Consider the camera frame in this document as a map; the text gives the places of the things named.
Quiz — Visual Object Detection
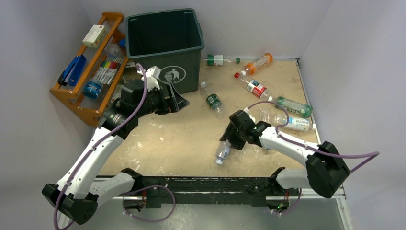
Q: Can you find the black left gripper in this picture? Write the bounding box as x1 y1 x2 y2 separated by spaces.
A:
135 82 189 118

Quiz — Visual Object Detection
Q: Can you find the blue white label bottle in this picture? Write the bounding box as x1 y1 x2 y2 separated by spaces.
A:
215 140 231 165

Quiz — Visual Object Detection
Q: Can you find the dark green label bottle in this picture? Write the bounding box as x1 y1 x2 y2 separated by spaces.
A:
200 81 224 115

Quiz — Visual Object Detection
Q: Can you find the light label bottle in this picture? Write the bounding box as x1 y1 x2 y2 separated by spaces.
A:
273 114 316 132

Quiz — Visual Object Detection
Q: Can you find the crushed clear unlabelled bottle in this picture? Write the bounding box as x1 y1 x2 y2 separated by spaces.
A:
259 106 274 123

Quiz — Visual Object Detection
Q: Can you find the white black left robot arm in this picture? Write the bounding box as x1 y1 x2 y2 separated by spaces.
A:
42 80 190 225

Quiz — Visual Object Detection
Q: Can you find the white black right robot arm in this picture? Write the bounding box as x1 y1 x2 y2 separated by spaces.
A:
219 110 350 198

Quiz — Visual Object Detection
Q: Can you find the dark green trash bin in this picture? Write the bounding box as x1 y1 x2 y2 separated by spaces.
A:
125 8 205 94

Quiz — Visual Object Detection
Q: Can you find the green white label bottle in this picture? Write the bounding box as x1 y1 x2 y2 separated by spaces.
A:
202 54 241 67

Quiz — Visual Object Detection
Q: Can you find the red white label bottle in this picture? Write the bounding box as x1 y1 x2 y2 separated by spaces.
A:
241 78 274 102

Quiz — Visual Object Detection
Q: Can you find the coloured marker set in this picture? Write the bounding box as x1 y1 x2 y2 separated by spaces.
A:
93 60 121 85

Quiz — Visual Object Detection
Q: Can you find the clear plastic cup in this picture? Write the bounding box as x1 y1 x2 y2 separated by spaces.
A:
104 44 122 59

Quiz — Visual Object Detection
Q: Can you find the blue tape roll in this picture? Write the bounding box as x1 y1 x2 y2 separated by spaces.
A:
83 78 103 99

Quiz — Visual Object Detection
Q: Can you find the orange drink bottle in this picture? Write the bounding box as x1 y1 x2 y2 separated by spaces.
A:
234 53 273 79

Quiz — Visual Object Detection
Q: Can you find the orange wooden shelf rack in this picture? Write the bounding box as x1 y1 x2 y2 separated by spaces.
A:
49 11 129 127

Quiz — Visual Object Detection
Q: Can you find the white red small box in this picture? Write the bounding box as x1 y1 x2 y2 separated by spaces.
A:
82 24 106 48

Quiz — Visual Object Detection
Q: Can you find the blue stapler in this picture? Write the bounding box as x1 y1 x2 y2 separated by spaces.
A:
57 55 87 86

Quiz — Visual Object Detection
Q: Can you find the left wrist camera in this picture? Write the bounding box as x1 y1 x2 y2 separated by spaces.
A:
142 66 161 92

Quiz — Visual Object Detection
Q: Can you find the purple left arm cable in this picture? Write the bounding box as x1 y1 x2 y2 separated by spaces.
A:
53 63 176 230

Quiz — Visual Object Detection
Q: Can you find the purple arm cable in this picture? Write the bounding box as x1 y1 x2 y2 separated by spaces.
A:
53 63 176 230
244 101 380 217

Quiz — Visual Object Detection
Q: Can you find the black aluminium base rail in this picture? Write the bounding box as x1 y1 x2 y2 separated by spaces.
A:
65 176 346 210

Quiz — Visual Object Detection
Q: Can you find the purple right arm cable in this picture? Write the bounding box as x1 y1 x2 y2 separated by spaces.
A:
244 101 380 217

